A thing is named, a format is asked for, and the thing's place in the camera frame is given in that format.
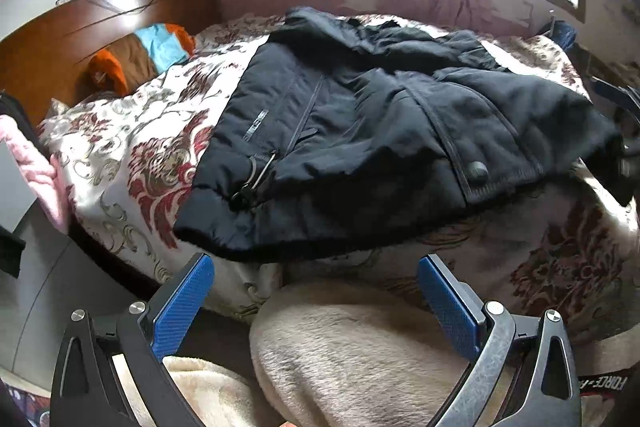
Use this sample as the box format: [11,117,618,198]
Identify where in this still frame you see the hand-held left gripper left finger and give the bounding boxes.
[50,252,216,427]

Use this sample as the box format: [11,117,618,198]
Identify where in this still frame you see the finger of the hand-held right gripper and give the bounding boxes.
[616,142,640,208]
[590,76,640,114]

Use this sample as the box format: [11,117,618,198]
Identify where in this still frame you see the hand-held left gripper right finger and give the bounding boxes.
[417,254,583,427]

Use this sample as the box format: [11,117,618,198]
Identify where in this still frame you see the black padded jacket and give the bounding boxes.
[172,6,626,264]

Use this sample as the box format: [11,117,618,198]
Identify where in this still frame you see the blue bag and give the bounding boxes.
[549,18,582,52]

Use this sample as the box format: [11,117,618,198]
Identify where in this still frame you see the beige fleece trousers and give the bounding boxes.
[112,279,503,427]

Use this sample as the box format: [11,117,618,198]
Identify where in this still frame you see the grey cabinet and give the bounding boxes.
[0,141,153,363]

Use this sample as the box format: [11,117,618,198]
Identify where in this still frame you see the floral bed quilt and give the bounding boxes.
[37,11,640,350]

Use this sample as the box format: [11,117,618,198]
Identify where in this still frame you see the black printed band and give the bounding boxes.
[575,366,640,409]

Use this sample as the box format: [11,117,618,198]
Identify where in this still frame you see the colourful printed cloth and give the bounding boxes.
[0,379,57,427]

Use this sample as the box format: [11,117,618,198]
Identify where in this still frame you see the pink fluffy cloth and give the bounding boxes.
[0,113,69,234]

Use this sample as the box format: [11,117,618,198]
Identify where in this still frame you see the orange brown blue pillow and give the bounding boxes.
[87,23,197,98]

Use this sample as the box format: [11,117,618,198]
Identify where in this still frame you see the black cloth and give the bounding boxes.
[0,91,38,279]

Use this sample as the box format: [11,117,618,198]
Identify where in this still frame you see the wooden headboard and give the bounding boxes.
[0,0,222,128]

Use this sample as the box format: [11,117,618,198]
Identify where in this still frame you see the black cable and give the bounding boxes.
[75,0,157,18]

